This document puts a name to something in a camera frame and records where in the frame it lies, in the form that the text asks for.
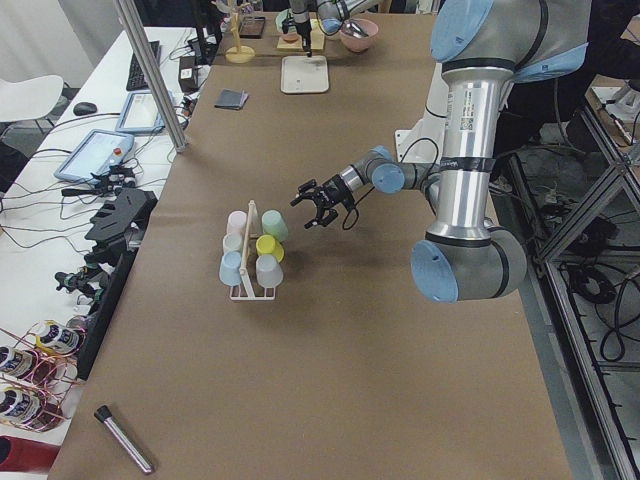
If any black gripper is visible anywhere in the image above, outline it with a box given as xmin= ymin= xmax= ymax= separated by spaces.
xmin=290 ymin=175 xmax=356 ymax=229
xmin=280 ymin=9 xmax=312 ymax=57

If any cream rabbit tray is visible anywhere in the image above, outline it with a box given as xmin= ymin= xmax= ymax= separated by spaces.
xmin=280 ymin=55 xmax=330 ymax=95

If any green cup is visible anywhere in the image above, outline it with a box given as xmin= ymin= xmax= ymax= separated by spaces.
xmin=261 ymin=209 xmax=289 ymax=242

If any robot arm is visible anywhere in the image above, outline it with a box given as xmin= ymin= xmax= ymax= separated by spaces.
xmin=281 ymin=0 xmax=381 ymax=57
xmin=296 ymin=1 xmax=591 ymax=303

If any brown wooden tray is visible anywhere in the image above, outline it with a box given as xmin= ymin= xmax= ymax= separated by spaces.
xmin=239 ymin=17 xmax=266 ymax=39

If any yellow cup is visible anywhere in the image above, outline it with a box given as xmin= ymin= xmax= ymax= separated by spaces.
xmin=255 ymin=234 xmax=285 ymax=263

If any pink cup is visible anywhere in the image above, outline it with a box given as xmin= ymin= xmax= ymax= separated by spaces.
xmin=226 ymin=210 xmax=248 ymax=235

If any grey cup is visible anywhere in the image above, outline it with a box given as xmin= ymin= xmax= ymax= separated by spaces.
xmin=256 ymin=254 xmax=284 ymax=289

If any white cup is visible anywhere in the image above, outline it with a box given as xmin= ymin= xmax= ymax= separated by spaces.
xmin=222 ymin=232 xmax=244 ymax=254

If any blue cup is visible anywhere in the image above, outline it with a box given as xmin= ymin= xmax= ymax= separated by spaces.
xmin=219 ymin=251 xmax=242 ymax=287

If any bamboo cutting board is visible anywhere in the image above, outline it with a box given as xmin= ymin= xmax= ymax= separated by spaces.
xmin=276 ymin=19 xmax=326 ymax=52

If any large pink bowl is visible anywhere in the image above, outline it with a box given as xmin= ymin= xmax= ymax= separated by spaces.
xmin=339 ymin=18 xmax=379 ymax=53

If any wooden mug tree stand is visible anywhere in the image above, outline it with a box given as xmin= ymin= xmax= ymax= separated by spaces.
xmin=211 ymin=1 xmax=255 ymax=64

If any grey cloth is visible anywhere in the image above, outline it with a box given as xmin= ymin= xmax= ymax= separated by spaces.
xmin=214 ymin=89 xmax=248 ymax=110

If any black keyboard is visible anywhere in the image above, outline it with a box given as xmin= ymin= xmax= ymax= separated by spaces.
xmin=125 ymin=40 xmax=162 ymax=92

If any blue teach pendant far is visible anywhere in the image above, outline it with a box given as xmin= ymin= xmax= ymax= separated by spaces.
xmin=115 ymin=90 xmax=164 ymax=135

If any blue teach pendant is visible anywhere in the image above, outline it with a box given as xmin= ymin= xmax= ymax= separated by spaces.
xmin=54 ymin=129 xmax=135 ymax=183
xmin=115 ymin=90 xmax=164 ymax=135

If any blue teach pendant near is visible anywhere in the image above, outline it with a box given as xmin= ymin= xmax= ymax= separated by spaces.
xmin=54 ymin=129 xmax=135 ymax=183

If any black computer mouse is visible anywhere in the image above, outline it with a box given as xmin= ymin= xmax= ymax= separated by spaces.
xmin=73 ymin=102 xmax=98 ymax=116

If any white chair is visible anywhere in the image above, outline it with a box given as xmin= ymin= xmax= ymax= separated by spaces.
xmin=1 ymin=75 xmax=64 ymax=133

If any metal test tube black cap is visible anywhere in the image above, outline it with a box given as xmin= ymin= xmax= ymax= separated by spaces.
xmin=94 ymin=405 xmax=155 ymax=475

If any white wire cup rack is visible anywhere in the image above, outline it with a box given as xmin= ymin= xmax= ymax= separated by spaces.
xmin=229 ymin=215 xmax=276 ymax=301

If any wooden rack handle rod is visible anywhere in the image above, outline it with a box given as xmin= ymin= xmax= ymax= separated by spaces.
xmin=239 ymin=200 xmax=258 ymax=277

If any aluminium frame post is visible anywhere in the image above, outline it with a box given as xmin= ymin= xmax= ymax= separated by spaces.
xmin=113 ymin=0 xmax=187 ymax=153

